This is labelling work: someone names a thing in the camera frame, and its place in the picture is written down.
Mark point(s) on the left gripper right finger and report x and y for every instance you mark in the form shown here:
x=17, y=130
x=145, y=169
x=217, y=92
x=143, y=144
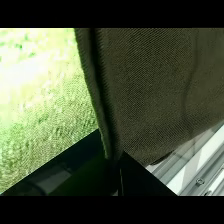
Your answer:
x=140, y=181

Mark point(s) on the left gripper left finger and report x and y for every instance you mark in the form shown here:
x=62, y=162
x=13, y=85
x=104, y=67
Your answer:
x=100, y=181

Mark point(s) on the dark olive garment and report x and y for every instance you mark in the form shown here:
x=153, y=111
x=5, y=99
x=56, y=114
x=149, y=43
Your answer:
x=150, y=93

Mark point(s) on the silver frame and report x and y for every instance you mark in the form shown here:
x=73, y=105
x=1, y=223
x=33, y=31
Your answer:
x=196, y=166

